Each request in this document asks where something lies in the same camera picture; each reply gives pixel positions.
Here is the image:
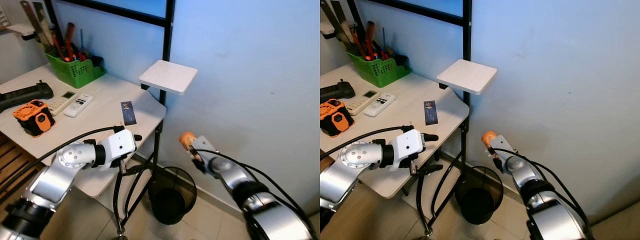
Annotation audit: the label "dark printed card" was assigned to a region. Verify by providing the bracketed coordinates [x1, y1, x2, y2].
[120, 101, 137, 126]
[423, 100, 439, 126]

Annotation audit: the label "black wastebasket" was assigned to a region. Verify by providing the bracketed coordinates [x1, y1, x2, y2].
[454, 166, 505, 226]
[148, 166, 198, 226]

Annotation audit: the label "white remote control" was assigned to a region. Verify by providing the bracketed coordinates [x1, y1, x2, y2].
[63, 94, 94, 118]
[363, 93, 397, 118]

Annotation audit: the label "square white shelf board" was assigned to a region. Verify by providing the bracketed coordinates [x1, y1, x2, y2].
[436, 59, 498, 96]
[138, 60, 198, 96]

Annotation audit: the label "white remote with display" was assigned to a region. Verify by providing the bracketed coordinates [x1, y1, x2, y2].
[346, 90, 379, 116]
[46, 90, 77, 116]

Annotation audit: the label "green plastic basket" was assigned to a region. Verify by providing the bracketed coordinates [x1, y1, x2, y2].
[46, 52, 107, 89]
[347, 50, 412, 88]

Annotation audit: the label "orange and black device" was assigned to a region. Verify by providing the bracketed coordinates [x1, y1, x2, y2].
[320, 98, 357, 138]
[12, 99, 56, 138]

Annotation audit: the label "brown wooden slats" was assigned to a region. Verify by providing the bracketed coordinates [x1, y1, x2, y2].
[0, 132, 38, 201]

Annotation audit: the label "long metal ruler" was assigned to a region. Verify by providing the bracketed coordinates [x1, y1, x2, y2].
[320, 0, 358, 51]
[20, 0, 52, 51]

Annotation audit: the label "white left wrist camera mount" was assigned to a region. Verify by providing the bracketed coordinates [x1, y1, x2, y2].
[391, 129, 426, 158]
[101, 129, 137, 157]

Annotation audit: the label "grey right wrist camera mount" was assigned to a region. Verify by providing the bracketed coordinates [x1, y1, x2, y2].
[490, 135, 516, 160]
[191, 136, 217, 162]

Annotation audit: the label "white desk with black frame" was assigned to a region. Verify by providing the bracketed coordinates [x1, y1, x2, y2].
[320, 0, 474, 240]
[0, 0, 177, 240]

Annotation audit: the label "red handled tool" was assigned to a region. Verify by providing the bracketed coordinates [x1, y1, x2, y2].
[52, 32, 67, 62]
[350, 30, 369, 61]

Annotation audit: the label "red handled pliers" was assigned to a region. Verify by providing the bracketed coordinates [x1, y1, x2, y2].
[365, 21, 376, 61]
[64, 22, 76, 63]

